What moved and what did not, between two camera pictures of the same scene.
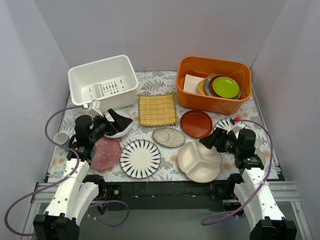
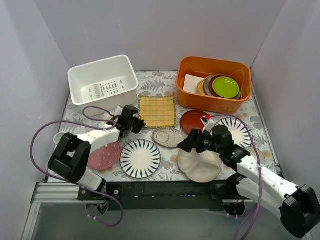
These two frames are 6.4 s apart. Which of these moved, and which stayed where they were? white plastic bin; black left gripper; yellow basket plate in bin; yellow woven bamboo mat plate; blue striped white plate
Moved: black left gripper
Stayed: white plastic bin; yellow woven bamboo mat plate; yellow basket plate in bin; blue striped white plate
